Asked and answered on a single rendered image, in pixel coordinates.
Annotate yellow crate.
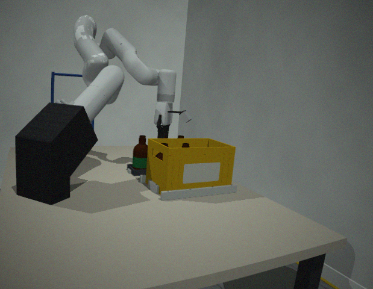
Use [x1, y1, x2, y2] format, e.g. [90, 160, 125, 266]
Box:
[146, 138, 236, 195]

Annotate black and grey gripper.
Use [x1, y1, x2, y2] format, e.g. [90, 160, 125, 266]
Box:
[154, 100, 174, 138]

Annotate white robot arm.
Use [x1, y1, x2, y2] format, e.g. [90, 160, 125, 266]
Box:
[55, 15, 177, 122]

